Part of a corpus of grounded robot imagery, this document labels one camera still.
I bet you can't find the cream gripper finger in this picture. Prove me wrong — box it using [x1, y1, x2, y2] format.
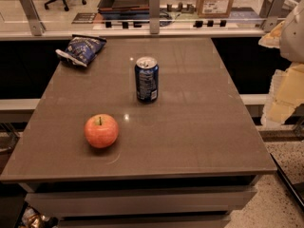
[261, 63, 304, 126]
[258, 21, 285, 48]

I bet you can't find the red yellow apple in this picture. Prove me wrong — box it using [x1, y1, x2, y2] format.
[84, 114, 119, 148]

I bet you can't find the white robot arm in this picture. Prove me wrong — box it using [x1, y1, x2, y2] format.
[258, 0, 304, 128]

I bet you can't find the blue chip bag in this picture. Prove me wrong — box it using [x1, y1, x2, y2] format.
[55, 35, 107, 67]

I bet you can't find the cardboard box with label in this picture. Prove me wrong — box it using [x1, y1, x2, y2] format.
[196, 0, 234, 18]

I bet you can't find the blue soda can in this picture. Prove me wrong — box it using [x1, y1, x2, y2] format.
[134, 56, 159, 103]

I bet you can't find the grey drawer cabinet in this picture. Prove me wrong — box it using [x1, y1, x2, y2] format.
[26, 183, 257, 228]

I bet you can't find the right metal glass post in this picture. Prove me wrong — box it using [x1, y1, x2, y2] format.
[259, 0, 285, 32]

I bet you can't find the metal glass post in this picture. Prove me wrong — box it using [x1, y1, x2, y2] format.
[259, 0, 285, 32]
[19, 0, 45, 36]
[149, 0, 160, 34]

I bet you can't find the middle metal glass post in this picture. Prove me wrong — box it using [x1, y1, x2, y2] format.
[149, 0, 160, 34]

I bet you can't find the left metal glass post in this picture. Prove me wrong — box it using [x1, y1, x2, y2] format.
[19, 0, 45, 36]

